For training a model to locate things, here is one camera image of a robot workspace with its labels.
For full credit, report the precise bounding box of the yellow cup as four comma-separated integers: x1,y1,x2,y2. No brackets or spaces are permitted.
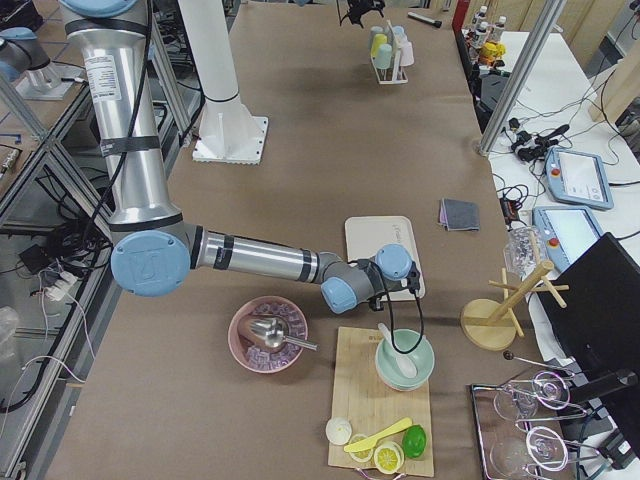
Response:
369,26,387,57

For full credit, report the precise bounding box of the metal scoop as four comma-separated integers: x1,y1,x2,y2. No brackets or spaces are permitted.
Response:
249,317,319,352

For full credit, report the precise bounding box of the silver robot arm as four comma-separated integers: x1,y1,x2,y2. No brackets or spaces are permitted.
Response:
61,1,420,314

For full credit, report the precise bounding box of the teach pendant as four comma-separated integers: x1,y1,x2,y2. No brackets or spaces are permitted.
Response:
545,146,614,210
532,206,603,273

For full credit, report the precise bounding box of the wooden mug tree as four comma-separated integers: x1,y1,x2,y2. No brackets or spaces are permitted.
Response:
460,227,569,351

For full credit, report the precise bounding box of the lemon half toy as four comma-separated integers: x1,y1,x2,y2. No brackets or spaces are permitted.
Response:
372,441,404,475

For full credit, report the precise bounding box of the lemon slice toy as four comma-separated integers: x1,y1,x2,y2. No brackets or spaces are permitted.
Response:
348,433,373,463

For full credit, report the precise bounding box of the grey folded cloth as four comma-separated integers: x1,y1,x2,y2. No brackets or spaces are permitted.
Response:
439,198,480,231

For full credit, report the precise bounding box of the yellow plastic knife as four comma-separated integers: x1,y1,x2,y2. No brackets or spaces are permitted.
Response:
343,417,413,453

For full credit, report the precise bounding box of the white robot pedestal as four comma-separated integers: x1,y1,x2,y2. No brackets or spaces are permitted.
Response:
179,0,268,165

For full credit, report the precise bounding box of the green cup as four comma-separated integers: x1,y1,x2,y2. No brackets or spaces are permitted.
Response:
373,43,393,70

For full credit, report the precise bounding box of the white cup rack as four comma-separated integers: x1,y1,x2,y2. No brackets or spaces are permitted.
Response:
369,21,408,85

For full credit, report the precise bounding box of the black wine glass rack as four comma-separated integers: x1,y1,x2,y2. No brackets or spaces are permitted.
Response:
467,382,640,480

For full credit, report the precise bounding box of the metal cylinder tube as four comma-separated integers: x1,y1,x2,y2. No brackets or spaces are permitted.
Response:
407,11,442,29

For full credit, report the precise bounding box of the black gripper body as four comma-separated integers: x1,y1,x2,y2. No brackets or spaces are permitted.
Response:
337,0,385,26

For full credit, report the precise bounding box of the blue cup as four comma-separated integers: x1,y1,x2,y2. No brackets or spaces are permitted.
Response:
392,25,406,46

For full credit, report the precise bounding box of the lower wine glass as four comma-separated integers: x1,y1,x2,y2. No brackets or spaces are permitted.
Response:
489,426,580,479

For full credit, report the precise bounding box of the white plastic spoon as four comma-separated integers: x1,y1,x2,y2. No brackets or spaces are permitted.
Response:
377,323,417,378

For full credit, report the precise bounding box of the black monitor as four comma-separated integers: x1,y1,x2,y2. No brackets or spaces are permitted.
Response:
536,231,640,416

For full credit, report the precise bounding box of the pink bowl with ice cubes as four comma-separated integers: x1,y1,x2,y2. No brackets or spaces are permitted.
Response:
228,296,308,373

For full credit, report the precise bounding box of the bamboo cutting board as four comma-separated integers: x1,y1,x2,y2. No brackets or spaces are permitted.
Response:
331,327,435,477

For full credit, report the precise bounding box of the lower teach pendant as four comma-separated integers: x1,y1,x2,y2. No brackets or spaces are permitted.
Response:
532,206,603,273

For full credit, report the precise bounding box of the green toy lime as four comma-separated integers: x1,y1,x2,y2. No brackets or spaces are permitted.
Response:
402,425,427,459

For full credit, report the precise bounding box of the cream bunny print tray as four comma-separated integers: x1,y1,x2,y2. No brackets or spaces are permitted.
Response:
344,216,422,272

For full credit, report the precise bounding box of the upper teach pendant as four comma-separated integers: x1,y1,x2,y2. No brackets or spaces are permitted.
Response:
545,146,614,210

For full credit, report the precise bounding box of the top mint green bowl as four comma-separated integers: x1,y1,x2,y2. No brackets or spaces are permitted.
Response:
375,329,435,386

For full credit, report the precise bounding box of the pink cup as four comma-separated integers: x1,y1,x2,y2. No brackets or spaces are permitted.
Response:
399,41,415,68

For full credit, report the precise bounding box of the aluminium frame post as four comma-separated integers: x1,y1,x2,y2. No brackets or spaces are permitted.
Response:
478,0,566,157

